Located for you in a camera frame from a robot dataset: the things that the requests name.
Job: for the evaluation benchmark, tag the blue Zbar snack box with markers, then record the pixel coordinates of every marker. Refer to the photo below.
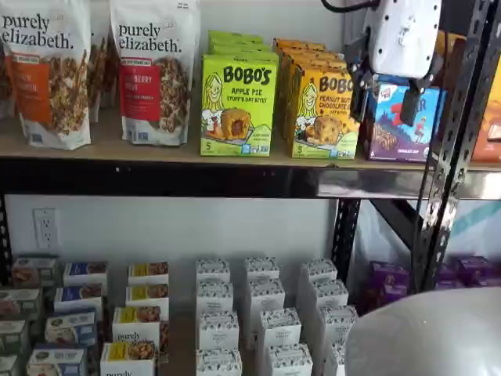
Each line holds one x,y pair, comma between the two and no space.
391,137

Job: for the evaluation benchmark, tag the green Bobo's apple pie box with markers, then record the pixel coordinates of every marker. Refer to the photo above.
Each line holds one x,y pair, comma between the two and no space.
238,43
238,117
235,35
242,50

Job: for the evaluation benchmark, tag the white wall power outlet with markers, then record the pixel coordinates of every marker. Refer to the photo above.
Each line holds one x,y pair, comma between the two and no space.
46,229

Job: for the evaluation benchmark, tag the wooden shelf board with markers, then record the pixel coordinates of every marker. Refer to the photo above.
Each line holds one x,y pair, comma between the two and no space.
109,150
485,166

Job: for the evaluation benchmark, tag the black metal shelf rack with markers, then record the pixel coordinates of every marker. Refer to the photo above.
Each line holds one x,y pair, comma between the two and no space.
156,178

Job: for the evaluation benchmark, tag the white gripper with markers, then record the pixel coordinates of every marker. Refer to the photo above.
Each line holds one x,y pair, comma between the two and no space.
403,39

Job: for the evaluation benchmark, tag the red label granola bag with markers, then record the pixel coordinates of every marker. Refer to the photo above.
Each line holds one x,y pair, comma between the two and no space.
156,98

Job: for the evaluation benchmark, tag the orange Bobo's oat bites box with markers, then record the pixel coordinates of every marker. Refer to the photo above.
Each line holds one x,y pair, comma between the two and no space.
305,51
313,59
325,133
297,43

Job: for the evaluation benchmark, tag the green label granola box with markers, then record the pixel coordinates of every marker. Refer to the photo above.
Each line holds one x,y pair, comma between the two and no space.
19,303
33,272
8,366
13,337

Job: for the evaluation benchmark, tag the white patterned carton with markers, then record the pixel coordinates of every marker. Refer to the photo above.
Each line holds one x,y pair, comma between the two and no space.
290,360
266,293
218,329
214,293
218,362
319,268
213,268
337,321
262,267
329,291
278,325
336,360

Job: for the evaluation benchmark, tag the purple snack box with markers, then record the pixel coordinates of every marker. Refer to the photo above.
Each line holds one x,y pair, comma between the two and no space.
477,264
387,295
450,278
487,280
391,272

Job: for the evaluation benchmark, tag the white granola bag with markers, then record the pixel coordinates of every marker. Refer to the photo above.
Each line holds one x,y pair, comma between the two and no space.
95,70
109,70

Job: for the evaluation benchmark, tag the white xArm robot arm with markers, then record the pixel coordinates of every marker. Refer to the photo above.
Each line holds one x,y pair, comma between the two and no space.
430,337

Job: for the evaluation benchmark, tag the blue label granola box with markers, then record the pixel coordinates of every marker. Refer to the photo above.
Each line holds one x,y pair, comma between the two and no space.
56,362
78,297
84,272
70,327

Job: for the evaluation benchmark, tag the yellow label granola box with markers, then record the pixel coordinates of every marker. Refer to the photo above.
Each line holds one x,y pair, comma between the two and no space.
136,325
128,358
146,293
148,272

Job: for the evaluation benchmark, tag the orange label granola bag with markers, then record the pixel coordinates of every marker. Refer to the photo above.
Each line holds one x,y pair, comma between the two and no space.
47,98

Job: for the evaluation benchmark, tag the orange cardboard box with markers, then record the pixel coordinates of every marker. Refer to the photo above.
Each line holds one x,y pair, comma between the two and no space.
487,113
450,58

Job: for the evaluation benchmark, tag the Purely Elizabeth small boxes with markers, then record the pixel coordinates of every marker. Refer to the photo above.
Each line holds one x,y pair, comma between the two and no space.
182,344

